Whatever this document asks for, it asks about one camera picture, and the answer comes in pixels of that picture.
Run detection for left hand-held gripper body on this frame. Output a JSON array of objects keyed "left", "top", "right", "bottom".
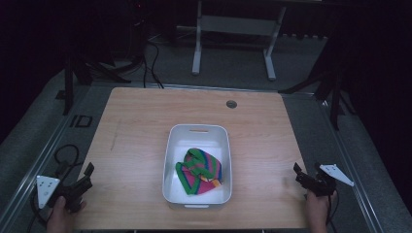
[{"left": 36, "top": 175, "right": 89, "bottom": 214}]

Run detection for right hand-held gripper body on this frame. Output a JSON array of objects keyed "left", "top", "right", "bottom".
[{"left": 303, "top": 163, "right": 355, "bottom": 198}]

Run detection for striped colourful cloth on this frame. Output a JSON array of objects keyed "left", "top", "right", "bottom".
[{"left": 174, "top": 147, "right": 224, "bottom": 197}]

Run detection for white plastic basin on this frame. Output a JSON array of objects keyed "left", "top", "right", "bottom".
[{"left": 161, "top": 123, "right": 233, "bottom": 210}]

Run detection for person's left hand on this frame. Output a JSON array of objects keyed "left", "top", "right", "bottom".
[{"left": 46, "top": 195, "right": 87, "bottom": 233}]

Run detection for person's right hand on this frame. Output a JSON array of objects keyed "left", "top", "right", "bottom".
[{"left": 305, "top": 189, "right": 338, "bottom": 233}]

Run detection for black tripod stand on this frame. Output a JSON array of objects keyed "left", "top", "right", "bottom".
[
  {"left": 55, "top": 57, "right": 132, "bottom": 117},
  {"left": 277, "top": 62, "right": 357, "bottom": 131}
]

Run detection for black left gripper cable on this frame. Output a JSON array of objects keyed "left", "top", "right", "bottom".
[{"left": 28, "top": 143, "right": 86, "bottom": 227}]

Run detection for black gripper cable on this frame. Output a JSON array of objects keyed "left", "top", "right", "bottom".
[
  {"left": 28, "top": 143, "right": 86, "bottom": 227},
  {"left": 325, "top": 189, "right": 340, "bottom": 233}
]

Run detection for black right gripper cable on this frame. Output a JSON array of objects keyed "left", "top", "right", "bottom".
[{"left": 325, "top": 189, "right": 340, "bottom": 233}]

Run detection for black floor cable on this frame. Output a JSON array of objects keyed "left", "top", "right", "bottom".
[{"left": 141, "top": 40, "right": 165, "bottom": 89}]

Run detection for white metal table frame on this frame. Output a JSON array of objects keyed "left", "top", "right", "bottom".
[{"left": 190, "top": 0, "right": 288, "bottom": 83}]

